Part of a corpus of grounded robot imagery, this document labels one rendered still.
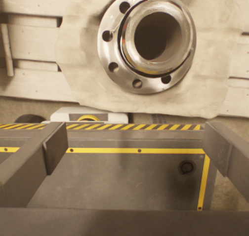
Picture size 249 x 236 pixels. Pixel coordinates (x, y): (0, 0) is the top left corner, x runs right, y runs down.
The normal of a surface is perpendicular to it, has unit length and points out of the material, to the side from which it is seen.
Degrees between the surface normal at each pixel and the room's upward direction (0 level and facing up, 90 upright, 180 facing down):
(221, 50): 58
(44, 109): 0
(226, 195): 0
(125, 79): 0
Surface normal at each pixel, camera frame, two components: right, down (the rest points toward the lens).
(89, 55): 0.77, -0.13
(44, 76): -0.03, 0.29
